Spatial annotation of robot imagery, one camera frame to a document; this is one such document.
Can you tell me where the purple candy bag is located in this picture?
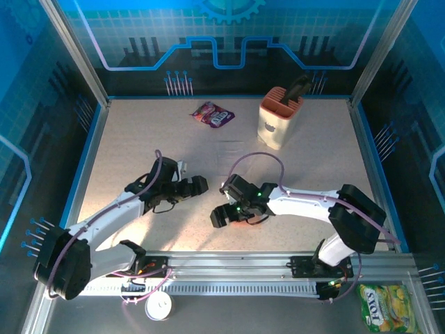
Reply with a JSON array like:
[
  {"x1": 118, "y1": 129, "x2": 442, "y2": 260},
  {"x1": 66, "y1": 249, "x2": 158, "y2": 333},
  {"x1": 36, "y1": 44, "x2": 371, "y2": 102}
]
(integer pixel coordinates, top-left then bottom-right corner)
[{"x1": 189, "y1": 100, "x2": 236, "y2": 129}]

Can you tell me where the cream knife block orange top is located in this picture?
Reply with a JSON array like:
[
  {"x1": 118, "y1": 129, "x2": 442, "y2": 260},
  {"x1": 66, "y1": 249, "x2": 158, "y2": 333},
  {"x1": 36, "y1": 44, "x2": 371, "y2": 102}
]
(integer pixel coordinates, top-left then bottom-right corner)
[{"x1": 256, "y1": 86, "x2": 305, "y2": 151}]

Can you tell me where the white round cap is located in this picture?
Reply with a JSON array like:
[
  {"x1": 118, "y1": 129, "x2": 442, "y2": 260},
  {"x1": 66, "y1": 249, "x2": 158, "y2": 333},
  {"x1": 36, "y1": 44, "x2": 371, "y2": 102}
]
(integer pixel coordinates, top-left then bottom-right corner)
[{"x1": 144, "y1": 291, "x2": 174, "y2": 321}]

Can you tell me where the black control box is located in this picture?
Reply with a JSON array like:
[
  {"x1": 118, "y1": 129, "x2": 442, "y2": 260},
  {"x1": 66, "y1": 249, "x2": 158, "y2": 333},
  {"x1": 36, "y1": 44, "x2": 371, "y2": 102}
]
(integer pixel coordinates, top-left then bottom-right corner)
[{"x1": 316, "y1": 280, "x2": 344, "y2": 302}]

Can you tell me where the green yellow candy bag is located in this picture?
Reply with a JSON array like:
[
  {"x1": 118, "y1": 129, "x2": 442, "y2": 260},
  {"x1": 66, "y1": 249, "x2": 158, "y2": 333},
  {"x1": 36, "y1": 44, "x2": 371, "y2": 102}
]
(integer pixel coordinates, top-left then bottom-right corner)
[{"x1": 357, "y1": 283, "x2": 420, "y2": 334}]

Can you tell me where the aluminium front rail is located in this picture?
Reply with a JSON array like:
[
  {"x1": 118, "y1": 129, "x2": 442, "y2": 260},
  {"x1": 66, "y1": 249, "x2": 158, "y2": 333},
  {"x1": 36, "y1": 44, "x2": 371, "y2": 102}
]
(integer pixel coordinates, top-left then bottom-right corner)
[{"x1": 40, "y1": 250, "x2": 418, "y2": 281}]

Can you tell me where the white slotted cable duct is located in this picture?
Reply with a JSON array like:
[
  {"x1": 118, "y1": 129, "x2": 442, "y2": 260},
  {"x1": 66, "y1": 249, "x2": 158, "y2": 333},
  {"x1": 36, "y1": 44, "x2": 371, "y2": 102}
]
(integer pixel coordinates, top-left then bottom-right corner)
[{"x1": 85, "y1": 280, "x2": 321, "y2": 297}]

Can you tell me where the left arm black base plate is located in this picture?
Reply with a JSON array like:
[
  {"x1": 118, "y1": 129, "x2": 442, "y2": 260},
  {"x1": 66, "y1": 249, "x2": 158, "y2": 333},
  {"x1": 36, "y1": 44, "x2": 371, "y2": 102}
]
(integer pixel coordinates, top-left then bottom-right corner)
[{"x1": 133, "y1": 255, "x2": 170, "y2": 279}]

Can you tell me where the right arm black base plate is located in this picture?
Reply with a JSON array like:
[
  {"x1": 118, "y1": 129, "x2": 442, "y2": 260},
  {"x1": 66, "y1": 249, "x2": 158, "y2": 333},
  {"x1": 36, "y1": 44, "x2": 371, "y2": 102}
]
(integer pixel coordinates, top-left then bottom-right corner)
[{"x1": 289, "y1": 255, "x2": 355, "y2": 279}]

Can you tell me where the aluminium side rail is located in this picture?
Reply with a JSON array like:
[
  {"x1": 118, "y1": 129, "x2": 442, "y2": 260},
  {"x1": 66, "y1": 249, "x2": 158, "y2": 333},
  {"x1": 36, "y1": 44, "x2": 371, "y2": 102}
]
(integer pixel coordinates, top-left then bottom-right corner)
[
  {"x1": 58, "y1": 99, "x2": 112, "y2": 253},
  {"x1": 347, "y1": 98, "x2": 401, "y2": 253}
]

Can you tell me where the black knife handle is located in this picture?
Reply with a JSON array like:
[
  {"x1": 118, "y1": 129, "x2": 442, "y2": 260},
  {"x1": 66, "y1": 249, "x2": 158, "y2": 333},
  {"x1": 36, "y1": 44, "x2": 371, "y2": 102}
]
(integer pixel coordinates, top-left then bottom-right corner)
[{"x1": 280, "y1": 74, "x2": 312, "y2": 105}]

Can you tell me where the aluminium frame post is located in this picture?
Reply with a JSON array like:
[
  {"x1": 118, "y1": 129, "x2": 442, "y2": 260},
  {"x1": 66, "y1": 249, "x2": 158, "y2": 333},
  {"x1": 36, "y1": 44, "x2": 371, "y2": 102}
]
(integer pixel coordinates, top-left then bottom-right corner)
[
  {"x1": 38, "y1": 0, "x2": 111, "y2": 108},
  {"x1": 349, "y1": 0, "x2": 421, "y2": 108}
]

